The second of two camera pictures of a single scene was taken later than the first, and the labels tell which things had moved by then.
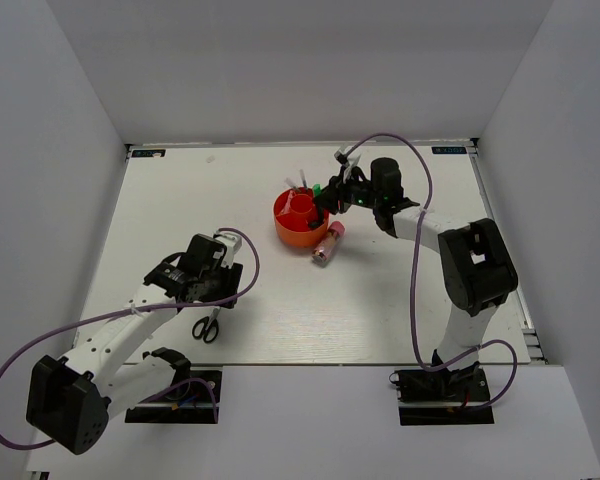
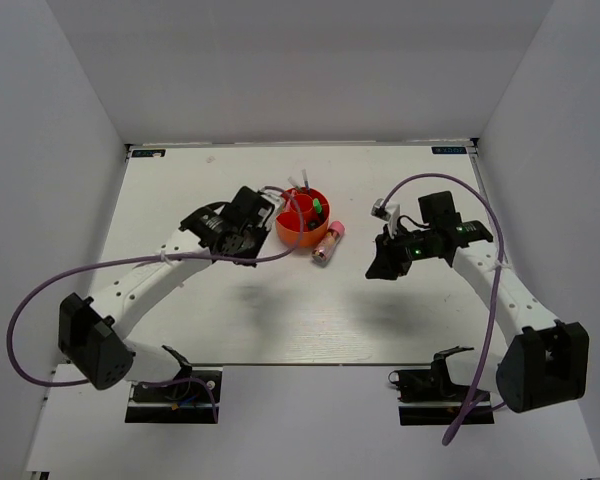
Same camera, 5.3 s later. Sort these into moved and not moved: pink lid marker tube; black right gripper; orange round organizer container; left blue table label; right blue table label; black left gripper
Moved: black left gripper; black right gripper
Not moved: pink lid marker tube; right blue table label; left blue table label; orange round organizer container
